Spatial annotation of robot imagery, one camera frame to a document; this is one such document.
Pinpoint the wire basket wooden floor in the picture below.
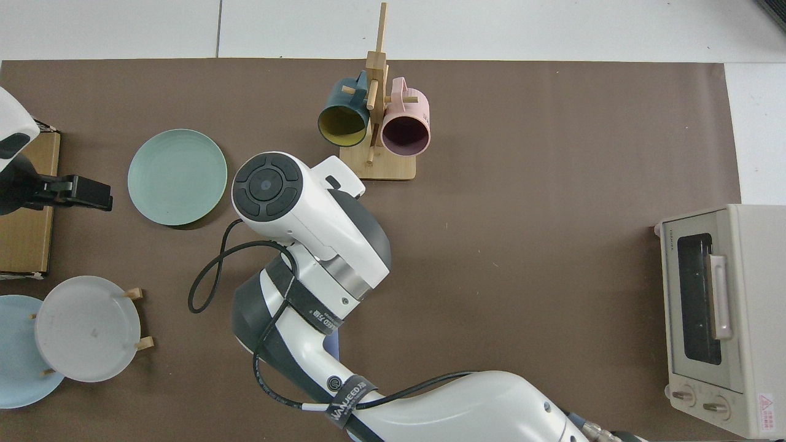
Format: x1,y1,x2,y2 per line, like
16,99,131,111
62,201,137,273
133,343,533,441
0,123,62,281

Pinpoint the pale green plate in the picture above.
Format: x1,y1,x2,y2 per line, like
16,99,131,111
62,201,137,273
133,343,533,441
127,128,228,227

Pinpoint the pale toaster oven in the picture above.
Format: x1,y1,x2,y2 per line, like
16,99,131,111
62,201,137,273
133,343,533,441
654,203,786,440

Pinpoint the wooden plate rack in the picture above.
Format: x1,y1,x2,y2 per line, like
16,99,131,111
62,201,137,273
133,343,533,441
28,287,155,376

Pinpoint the light blue plate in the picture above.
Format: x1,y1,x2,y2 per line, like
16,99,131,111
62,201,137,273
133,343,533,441
0,295,66,409

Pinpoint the wooden cup stand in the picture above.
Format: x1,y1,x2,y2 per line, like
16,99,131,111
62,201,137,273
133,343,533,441
339,2,424,181

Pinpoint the brown table cloth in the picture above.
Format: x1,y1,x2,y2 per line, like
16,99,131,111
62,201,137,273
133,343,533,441
0,58,741,442

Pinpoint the pink mug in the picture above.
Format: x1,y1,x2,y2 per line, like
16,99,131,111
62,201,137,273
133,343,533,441
381,77,431,157

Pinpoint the white plate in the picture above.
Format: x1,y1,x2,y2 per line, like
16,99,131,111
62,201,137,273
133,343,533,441
34,276,142,383

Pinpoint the dark teal mug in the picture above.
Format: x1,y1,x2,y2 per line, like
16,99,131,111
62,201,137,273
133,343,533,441
317,70,370,148

